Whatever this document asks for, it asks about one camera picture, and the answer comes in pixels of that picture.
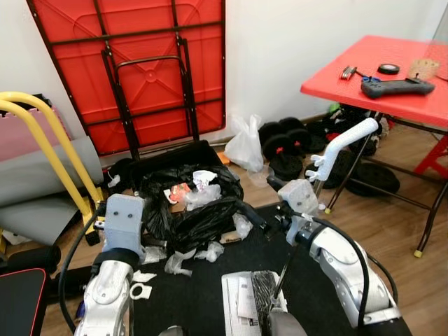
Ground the white-handled metal pole broom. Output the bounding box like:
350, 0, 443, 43
266, 117, 380, 309

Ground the black floor mat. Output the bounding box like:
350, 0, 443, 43
129, 203, 414, 336

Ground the red and white wrapper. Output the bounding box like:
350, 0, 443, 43
168, 183, 191, 204

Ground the white cardboard piece with hole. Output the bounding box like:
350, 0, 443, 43
128, 271, 158, 302

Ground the black bag with white tag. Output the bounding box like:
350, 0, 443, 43
105, 160, 137, 193

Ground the crumpled clear plastic film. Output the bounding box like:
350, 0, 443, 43
183, 185, 221, 211

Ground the black trash bag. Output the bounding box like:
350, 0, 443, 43
136, 164, 267, 253

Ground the white crumpled paper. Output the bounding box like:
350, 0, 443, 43
192, 170, 218, 191

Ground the black plastic trash bin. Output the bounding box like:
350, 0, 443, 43
129, 140, 225, 183

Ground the black weight plate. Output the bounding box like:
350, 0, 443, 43
304, 149, 354, 190
343, 162, 401, 198

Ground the white plastic bag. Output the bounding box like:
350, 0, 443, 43
224, 114, 265, 174

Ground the grey robot left leg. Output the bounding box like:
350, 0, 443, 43
157, 325, 186, 336

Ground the grey robot leg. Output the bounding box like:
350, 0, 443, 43
157, 325, 186, 336
269, 310, 309, 336

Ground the grey robot right leg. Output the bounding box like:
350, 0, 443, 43
269, 310, 309, 336

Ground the grey rolled mat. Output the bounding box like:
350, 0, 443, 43
0, 136, 95, 246

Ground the red table with folded legs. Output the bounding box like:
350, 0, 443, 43
27, 0, 227, 159

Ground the pink foam puzzle mat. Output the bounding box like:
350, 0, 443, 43
0, 105, 71, 162

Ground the small black bench pad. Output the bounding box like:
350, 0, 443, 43
0, 268, 48, 336

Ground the small metal tool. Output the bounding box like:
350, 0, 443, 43
339, 66, 375, 81

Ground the black handheld controller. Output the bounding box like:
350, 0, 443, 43
360, 77, 436, 99

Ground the beige woven item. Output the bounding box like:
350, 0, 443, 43
407, 58, 440, 81

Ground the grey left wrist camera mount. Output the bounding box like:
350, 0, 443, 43
103, 194, 146, 253

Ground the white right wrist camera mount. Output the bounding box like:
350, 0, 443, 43
279, 180, 321, 239

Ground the yellow tube frame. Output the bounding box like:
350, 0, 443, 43
0, 91, 106, 254

